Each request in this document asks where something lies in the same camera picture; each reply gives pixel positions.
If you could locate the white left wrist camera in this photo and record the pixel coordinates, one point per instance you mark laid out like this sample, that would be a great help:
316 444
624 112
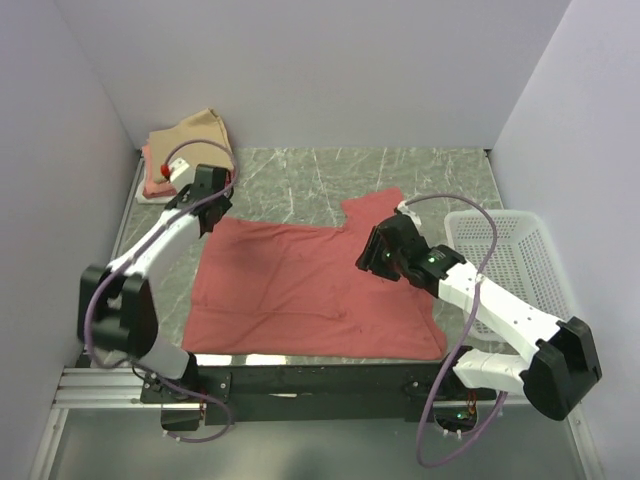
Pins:
178 173

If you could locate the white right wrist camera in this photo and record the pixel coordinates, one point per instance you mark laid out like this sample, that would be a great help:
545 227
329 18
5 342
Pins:
403 208

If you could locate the black base beam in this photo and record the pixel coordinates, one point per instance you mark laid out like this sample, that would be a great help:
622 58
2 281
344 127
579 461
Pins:
451 390

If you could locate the white plastic basket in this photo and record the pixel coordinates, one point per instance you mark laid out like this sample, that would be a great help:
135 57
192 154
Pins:
524 261

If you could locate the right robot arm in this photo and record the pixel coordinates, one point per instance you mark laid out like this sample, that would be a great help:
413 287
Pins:
555 363

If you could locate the aluminium frame rail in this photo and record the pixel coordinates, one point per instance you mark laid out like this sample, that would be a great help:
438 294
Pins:
87 388

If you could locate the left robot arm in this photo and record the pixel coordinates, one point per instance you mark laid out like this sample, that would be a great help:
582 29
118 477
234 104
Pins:
116 311

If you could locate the folded pink t-shirt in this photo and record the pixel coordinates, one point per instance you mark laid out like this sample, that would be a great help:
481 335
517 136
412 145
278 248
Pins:
150 186

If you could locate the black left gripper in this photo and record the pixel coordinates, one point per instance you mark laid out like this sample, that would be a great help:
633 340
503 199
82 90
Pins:
225 204

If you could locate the folded white t-shirt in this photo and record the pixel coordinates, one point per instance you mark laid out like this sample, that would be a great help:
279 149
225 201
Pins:
162 199

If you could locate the red t-shirt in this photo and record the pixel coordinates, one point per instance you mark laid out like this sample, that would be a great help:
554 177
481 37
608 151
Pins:
267 288

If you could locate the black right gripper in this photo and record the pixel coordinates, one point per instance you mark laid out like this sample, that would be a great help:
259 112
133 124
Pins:
370 257

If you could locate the folded tan t-shirt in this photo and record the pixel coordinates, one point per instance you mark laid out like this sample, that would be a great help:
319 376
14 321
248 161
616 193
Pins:
204 125

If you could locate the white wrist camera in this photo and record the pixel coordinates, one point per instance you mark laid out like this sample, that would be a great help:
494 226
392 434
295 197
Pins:
403 208
178 173

